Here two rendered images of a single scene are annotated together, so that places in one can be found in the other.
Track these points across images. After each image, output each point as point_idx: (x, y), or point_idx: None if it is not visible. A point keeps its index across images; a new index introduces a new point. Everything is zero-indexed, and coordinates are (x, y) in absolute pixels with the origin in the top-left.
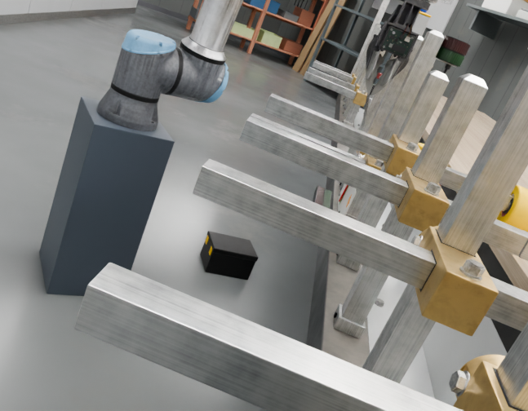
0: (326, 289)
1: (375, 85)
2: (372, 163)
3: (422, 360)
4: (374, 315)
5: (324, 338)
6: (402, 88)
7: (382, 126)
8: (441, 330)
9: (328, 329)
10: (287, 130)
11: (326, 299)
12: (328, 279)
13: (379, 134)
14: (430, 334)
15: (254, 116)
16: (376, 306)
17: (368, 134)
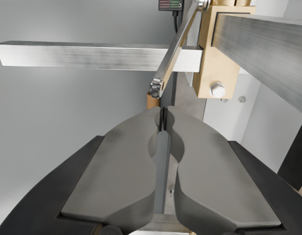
0: (168, 167)
1: (167, 132)
2: (206, 90)
3: (238, 142)
4: (215, 115)
5: (165, 200)
6: (296, 108)
7: (237, 22)
8: (250, 150)
9: (168, 195)
10: (65, 67)
11: (168, 176)
12: (170, 157)
13: (226, 46)
14: (249, 134)
15: (6, 64)
16: (221, 102)
17: (158, 234)
